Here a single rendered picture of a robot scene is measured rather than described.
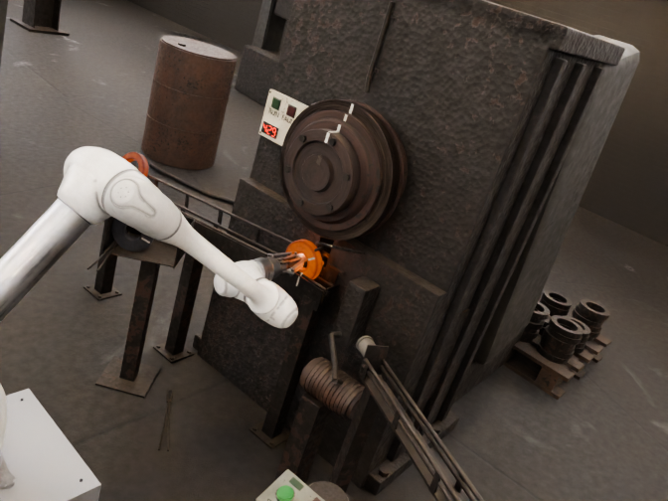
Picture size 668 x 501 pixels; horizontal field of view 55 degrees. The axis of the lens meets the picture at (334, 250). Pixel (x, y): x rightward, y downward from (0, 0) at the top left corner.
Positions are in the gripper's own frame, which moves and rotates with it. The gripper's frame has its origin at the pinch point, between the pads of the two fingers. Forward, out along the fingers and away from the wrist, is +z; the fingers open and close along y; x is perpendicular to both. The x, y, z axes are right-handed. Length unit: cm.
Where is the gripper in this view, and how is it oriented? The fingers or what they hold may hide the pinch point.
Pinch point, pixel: (304, 256)
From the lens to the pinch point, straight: 231.2
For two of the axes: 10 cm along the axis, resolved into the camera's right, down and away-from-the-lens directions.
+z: 6.1, -2.0, 7.7
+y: 7.5, 4.6, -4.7
